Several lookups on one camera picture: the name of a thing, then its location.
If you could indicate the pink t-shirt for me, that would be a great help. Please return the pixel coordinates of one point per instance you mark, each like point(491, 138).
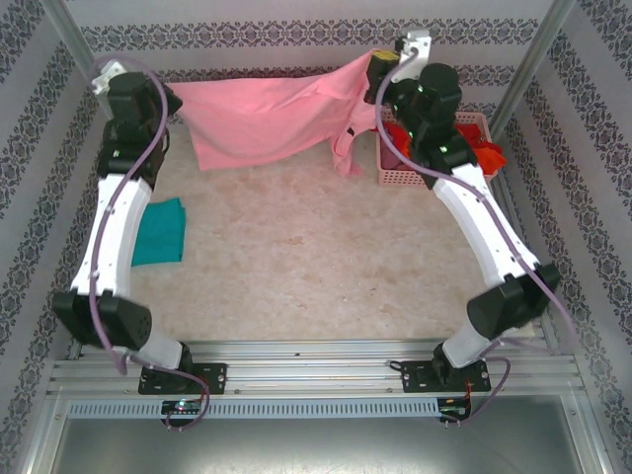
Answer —
point(257, 118)

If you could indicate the orange t-shirt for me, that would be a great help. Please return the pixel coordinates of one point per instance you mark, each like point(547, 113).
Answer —
point(491, 160)

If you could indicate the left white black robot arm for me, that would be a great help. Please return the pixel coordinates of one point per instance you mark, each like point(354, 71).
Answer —
point(118, 222)

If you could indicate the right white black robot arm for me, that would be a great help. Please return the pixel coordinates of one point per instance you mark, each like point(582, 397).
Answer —
point(479, 222)

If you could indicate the purple t-shirt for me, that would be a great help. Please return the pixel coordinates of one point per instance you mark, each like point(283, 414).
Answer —
point(392, 160)

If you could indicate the pink plastic basket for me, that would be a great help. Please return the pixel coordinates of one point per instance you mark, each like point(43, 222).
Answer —
point(395, 177)

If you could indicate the teal folded t-shirt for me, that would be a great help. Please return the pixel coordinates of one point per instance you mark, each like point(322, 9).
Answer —
point(163, 232)

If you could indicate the grey sheet metal panel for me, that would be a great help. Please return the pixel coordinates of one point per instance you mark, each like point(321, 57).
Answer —
point(316, 449)

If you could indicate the aluminium corner post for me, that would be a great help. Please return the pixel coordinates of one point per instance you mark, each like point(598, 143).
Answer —
point(538, 54)
point(84, 54)

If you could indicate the aluminium side rail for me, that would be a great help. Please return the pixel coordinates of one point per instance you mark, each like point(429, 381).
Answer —
point(75, 351)
point(516, 197)

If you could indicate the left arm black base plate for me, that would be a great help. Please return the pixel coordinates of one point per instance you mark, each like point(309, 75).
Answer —
point(214, 377)

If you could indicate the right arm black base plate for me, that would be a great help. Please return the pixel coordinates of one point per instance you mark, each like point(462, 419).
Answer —
point(415, 377)

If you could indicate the aluminium mounting rail frame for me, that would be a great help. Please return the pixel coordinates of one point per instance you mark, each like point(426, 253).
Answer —
point(316, 370)

